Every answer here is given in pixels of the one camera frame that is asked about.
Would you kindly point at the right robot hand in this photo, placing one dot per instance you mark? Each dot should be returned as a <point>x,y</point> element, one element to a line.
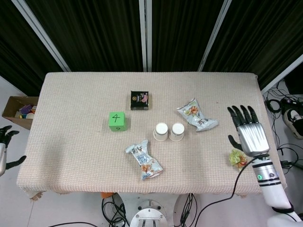
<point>253,139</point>

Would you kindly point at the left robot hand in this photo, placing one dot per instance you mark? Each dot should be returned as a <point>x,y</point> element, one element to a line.
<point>2,156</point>

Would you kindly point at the white paper cup blue stripe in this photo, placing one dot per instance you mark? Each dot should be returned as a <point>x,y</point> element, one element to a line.
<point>177,132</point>
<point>161,132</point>

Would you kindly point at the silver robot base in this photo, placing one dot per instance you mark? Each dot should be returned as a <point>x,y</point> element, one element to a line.
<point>148,215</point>

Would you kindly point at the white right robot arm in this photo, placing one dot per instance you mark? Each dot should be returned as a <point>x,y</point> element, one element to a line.
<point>272,186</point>

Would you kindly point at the crumpled green wrapper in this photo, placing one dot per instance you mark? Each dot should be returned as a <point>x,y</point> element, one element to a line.
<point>236,159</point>

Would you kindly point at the cardboard box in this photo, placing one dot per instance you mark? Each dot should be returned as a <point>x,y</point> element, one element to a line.
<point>14,120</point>

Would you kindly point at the black white sneaker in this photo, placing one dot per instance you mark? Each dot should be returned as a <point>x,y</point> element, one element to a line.
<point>293,123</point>

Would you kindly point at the white round lid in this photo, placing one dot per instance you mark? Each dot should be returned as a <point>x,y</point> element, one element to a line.
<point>30,116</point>

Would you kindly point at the purple toy block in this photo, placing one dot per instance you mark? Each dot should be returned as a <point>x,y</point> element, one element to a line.
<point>25,109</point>

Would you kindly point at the green silver snack bag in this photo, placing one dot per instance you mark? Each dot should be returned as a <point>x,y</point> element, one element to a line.
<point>196,116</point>

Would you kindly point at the beige waffle tablecloth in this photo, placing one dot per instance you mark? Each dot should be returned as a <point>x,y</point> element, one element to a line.
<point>71,153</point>

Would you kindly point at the black curtain panel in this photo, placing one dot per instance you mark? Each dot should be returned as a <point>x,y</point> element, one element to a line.
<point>182,30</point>
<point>94,35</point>
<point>19,47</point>
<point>260,35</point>

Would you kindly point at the orange floor scrap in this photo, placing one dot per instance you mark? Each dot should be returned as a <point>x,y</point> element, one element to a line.
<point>106,195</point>

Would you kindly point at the blue silver snack bag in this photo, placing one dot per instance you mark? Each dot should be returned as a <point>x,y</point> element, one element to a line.
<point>144,160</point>

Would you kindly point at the green numbered cube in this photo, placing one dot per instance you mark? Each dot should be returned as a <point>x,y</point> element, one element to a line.
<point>117,120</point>

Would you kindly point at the black luncheon meat can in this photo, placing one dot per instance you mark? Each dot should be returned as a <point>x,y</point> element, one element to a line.
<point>139,100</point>

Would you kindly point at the grey metal frame post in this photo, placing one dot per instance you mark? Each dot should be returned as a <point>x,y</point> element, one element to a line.
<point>145,35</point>
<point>281,73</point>
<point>215,35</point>
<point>42,35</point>

